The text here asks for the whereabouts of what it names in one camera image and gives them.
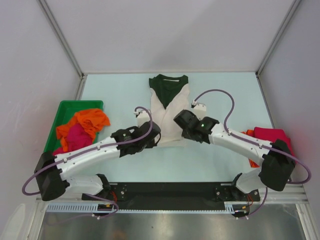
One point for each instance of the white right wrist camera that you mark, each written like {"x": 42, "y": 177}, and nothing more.
{"x": 199, "y": 109}

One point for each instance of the orange t-shirt in bin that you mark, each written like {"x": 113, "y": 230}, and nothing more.
{"x": 92, "y": 120}

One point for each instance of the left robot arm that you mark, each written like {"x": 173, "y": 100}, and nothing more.
{"x": 57, "y": 175}

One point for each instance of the aluminium corner post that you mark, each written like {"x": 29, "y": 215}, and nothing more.
{"x": 279, "y": 34}
{"x": 43, "y": 4}

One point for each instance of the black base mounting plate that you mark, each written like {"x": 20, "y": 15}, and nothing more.
{"x": 179, "y": 192}

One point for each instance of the left aluminium corner post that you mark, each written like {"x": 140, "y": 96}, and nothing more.
{"x": 43, "y": 4}

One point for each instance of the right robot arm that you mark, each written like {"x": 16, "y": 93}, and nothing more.
{"x": 274, "y": 164}

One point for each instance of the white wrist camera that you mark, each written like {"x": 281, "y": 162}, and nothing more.
{"x": 142, "y": 117}
{"x": 199, "y": 109}

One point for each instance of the right aluminium corner post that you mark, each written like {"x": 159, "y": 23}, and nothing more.
{"x": 279, "y": 34}

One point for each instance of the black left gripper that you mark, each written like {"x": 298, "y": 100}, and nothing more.
{"x": 151, "y": 144}

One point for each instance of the slotted cable duct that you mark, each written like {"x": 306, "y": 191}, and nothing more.
{"x": 150, "y": 207}

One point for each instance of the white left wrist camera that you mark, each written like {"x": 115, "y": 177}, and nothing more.
{"x": 142, "y": 117}

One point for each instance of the aluminium frame rail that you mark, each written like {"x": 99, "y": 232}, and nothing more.
{"x": 292, "y": 194}

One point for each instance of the folded orange t-shirt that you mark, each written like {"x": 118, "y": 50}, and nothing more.
{"x": 253, "y": 163}

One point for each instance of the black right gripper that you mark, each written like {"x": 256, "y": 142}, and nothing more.
{"x": 185, "y": 134}

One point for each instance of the pink t-shirt in bin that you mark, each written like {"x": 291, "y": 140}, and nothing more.
{"x": 72, "y": 139}

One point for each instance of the folded pink t-shirt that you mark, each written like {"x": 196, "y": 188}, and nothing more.
{"x": 270, "y": 134}

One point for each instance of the white and green t-shirt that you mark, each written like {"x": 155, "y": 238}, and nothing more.
{"x": 169, "y": 96}

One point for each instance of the green plastic bin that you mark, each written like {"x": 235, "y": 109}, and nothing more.
{"x": 65, "y": 111}

